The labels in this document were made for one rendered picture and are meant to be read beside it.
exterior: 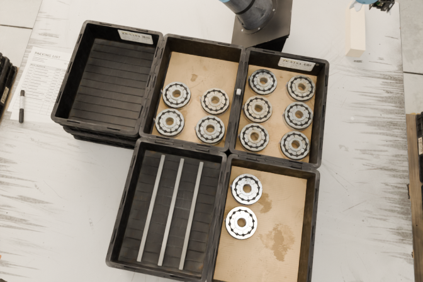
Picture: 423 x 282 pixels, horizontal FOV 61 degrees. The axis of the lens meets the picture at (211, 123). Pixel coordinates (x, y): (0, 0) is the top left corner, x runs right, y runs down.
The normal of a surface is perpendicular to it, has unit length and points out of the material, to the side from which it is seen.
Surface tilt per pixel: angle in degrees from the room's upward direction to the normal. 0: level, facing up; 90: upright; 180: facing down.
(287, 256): 0
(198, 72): 0
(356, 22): 0
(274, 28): 43
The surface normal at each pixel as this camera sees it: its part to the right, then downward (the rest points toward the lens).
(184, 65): 0.02, -0.33
